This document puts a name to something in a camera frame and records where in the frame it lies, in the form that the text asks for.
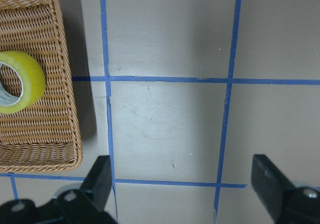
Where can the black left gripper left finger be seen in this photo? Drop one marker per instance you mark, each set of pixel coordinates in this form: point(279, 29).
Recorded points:
point(83, 205)

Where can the brown wicker basket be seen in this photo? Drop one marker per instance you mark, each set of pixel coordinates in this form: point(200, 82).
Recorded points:
point(39, 127)

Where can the yellow clear tape roll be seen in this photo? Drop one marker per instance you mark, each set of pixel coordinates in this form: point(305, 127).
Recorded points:
point(31, 77)

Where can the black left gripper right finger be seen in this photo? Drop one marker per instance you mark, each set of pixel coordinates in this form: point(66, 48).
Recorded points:
point(285, 201)

